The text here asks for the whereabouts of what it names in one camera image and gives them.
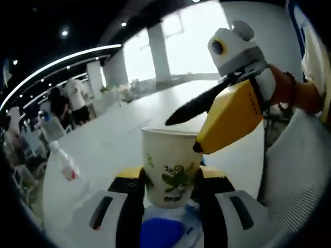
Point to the curved ceiling light strip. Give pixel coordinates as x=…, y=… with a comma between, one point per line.
x=51, y=63

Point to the clear bottle with red label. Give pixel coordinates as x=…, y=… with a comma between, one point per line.
x=68, y=168

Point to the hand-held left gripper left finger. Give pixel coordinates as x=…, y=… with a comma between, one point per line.
x=113, y=219

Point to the clear packet with blue pad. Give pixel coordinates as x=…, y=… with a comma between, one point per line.
x=160, y=230

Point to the white mesh chair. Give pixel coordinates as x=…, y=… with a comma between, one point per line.
x=297, y=168

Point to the white round tabletop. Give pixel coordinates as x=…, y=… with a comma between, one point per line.
x=108, y=134

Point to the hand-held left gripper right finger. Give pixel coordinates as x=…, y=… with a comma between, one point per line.
x=219, y=219

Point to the green potted plant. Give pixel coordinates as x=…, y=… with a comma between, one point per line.
x=104, y=90

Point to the white paper cup leaf print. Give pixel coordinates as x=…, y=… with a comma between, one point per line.
x=168, y=155

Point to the person's right hand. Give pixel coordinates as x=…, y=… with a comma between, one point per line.
x=280, y=87

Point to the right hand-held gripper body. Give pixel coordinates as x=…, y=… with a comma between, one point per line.
x=238, y=54

